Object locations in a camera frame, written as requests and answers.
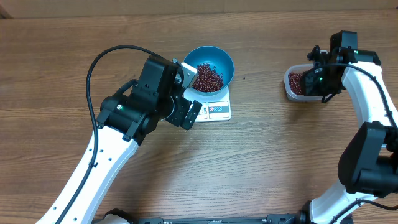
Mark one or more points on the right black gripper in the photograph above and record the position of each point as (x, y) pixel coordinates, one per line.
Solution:
(313, 83)

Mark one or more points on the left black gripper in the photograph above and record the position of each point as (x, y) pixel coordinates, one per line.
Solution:
(185, 112)

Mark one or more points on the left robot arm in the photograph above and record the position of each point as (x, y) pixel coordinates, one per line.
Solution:
(121, 129)

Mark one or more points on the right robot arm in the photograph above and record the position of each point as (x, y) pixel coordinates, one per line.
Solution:
(367, 168)

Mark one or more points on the white digital kitchen scale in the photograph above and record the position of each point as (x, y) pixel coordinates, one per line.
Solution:
(215, 106)

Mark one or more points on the red beans in bowl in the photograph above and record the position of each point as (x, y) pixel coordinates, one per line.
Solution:
(208, 80)

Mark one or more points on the blue metal bowl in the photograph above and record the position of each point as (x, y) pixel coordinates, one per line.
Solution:
(214, 56)

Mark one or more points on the red adzuki beans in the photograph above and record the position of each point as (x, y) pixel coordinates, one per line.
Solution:
(294, 83)

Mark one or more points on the clear plastic bean container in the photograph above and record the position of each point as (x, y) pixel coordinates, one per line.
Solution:
(290, 94)

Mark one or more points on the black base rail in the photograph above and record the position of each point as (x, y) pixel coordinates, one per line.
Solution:
(269, 219)

